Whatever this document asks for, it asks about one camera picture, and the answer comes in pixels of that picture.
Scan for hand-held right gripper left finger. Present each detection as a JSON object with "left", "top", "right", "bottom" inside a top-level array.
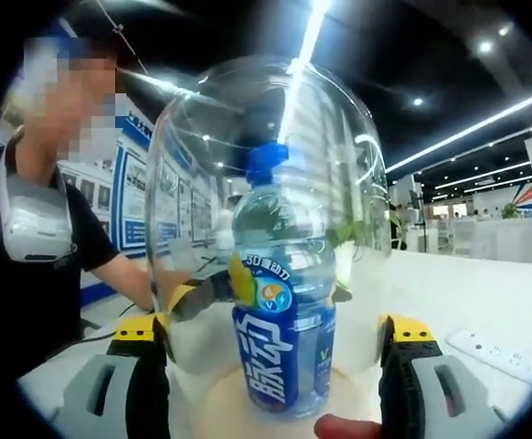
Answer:
[{"left": 62, "top": 313, "right": 173, "bottom": 434}]

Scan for thin hanging cable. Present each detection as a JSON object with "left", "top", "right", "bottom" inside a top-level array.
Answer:
[{"left": 92, "top": 0, "right": 151, "bottom": 77}]

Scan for blue wall display boards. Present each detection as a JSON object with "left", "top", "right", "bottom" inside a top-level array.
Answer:
[{"left": 79, "top": 92, "right": 219, "bottom": 304}]

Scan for long ceiling light strip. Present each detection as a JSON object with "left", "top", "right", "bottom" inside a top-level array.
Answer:
[{"left": 273, "top": 0, "right": 327, "bottom": 148}]

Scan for blue drink bottle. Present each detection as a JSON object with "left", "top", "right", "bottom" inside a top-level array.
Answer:
[{"left": 229, "top": 141, "right": 341, "bottom": 419}]

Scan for curved ceiling light strip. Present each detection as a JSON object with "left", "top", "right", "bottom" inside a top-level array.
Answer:
[{"left": 384, "top": 86, "right": 532, "bottom": 176}]

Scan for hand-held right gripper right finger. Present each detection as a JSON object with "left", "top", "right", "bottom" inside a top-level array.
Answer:
[{"left": 377, "top": 314, "right": 507, "bottom": 434}]

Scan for red and blue banner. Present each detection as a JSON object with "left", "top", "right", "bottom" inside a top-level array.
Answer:
[{"left": 513, "top": 181, "right": 532, "bottom": 209}]

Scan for white power strip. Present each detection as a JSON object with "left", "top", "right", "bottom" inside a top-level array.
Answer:
[{"left": 444, "top": 329, "right": 532, "bottom": 387}]

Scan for person's right hand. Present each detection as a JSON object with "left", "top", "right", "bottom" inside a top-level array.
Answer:
[{"left": 314, "top": 412, "right": 384, "bottom": 439}]

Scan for clear glass dome cover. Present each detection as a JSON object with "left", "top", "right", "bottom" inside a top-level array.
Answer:
[{"left": 144, "top": 53, "right": 394, "bottom": 371}]

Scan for white worn device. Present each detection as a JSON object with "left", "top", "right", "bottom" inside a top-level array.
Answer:
[{"left": 0, "top": 136, "right": 80, "bottom": 263}]

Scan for round wooden base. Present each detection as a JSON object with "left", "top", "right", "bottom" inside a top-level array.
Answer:
[{"left": 169, "top": 359, "right": 387, "bottom": 439}]

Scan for potted green plant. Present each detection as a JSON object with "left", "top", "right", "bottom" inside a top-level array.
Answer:
[{"left": 326, "top": 219, "right": 375, "bottom": 278}]

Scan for tripod with screen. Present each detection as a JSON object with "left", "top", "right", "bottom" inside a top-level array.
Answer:
[{"left": 409, "top": 187, "right": 429, "bottom": 254}]

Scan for person in black shirt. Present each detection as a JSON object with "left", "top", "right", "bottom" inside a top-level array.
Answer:
[{"left": 0, "top": 136, "right": 122, "bottom": 381}]

